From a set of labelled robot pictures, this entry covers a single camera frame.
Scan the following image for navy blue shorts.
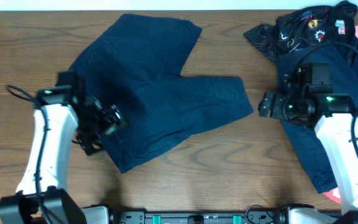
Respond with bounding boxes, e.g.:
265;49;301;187
70;14;253;173

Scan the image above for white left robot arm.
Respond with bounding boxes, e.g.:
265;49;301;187
0;85;126;223

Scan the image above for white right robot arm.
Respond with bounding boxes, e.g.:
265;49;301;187
259;91;358;223

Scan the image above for navy blue garment pile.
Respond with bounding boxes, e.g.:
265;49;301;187
272;42;358;194

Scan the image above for black patterned shirt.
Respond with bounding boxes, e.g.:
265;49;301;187
244;1;358;64

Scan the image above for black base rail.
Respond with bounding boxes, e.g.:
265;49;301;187
82;203;351;224

